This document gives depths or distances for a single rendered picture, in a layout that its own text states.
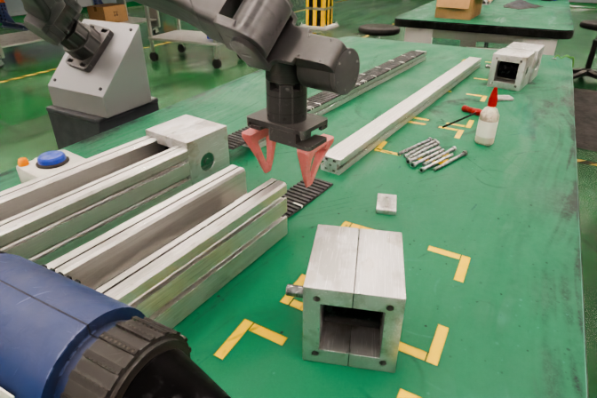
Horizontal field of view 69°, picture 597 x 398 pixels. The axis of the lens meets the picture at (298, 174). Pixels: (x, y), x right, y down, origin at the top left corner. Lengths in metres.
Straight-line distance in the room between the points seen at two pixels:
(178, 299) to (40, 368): 0.29
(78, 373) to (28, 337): 0.03
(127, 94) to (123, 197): 0.56
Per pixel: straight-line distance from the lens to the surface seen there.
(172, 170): 0.68
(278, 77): 0.58
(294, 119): 0.59
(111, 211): 0.64
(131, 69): 1.16
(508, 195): 0.79
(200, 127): 0.74
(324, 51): 0.52
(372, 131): 0.90
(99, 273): 0.51
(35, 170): 0.77
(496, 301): 0.57
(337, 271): 0.41
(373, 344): 0.46
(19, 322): 0.23
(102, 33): 1.22
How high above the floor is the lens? 1.14
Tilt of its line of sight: 28 degrees down
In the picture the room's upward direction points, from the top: straight up
